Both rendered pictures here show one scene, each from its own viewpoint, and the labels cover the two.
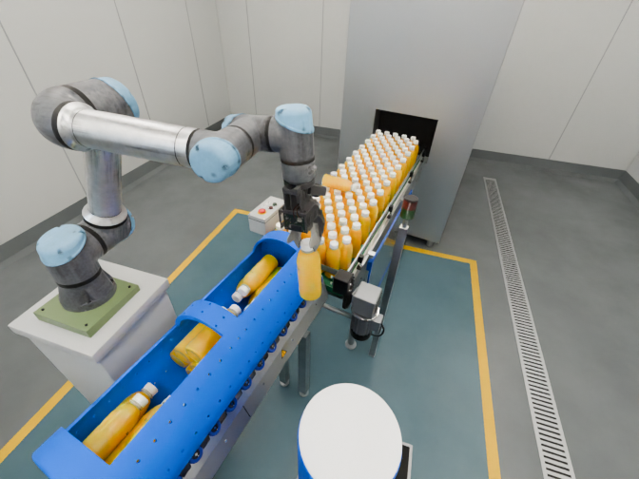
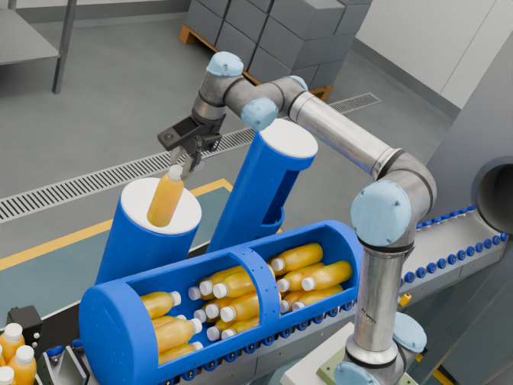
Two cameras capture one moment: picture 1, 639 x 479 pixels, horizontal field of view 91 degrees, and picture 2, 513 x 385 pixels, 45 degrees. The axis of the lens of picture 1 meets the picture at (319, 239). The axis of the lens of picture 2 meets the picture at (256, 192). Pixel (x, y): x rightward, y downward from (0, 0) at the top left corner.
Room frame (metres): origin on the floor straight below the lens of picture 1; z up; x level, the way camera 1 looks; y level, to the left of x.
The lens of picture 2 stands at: (1.89, 0.52, 2.38)
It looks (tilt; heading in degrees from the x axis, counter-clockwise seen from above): 35 degrees down; 192
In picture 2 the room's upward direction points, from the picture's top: 24 degrees clockwise
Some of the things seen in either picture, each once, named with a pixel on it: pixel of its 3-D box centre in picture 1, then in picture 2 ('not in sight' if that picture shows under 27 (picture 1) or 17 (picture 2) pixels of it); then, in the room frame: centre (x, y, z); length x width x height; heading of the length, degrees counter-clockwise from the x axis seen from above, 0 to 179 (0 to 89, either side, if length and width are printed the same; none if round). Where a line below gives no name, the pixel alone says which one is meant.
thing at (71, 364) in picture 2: not in sight; (74, 375); (1.01, 0.09, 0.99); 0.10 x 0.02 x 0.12; 65
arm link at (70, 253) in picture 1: (69, 252); (395, 344); (0.67, 0.72, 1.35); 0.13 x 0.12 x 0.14; 166
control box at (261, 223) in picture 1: (268, 215); not in sight; (1.32, 0.27, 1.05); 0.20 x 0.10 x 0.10; 155
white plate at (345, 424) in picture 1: (349, 433); (162, 205); (0.33, -0.10, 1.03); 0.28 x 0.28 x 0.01
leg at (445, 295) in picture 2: not in sight; (422, 324); (-0.80, 1.02, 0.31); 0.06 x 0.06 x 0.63; 65
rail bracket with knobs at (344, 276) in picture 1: (341, 282); (23, 330); (0.96, -0.11, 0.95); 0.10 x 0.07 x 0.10; 65
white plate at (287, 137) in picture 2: not in sight; (288, 137); (-0.50, 0.03, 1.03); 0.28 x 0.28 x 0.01
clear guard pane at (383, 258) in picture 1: (387, 253); not in sight; (1.47, -0.42, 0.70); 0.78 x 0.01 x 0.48; 155
